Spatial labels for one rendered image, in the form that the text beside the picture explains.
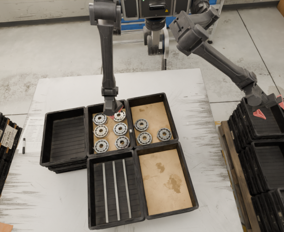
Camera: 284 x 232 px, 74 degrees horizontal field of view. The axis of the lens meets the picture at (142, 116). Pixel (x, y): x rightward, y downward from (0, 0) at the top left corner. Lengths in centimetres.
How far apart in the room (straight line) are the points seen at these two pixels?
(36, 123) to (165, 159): 114
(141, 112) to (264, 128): 113
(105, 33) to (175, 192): 95
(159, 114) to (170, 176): 46
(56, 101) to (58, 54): 175
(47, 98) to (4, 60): 208
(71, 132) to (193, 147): 92
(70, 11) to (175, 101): 294
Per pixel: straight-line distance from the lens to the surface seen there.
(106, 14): 75
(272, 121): 209
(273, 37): 386
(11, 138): 236
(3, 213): 169
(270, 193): 181
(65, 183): 152
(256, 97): 99
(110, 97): 99
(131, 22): 300
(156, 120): 141
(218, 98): 268
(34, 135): 179
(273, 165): 203
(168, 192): 124
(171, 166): 128
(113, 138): 137
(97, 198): 129
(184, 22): 81
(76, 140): 145
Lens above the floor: 206
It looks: 59 degrees down
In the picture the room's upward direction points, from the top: 7 degrees counter-clockwise
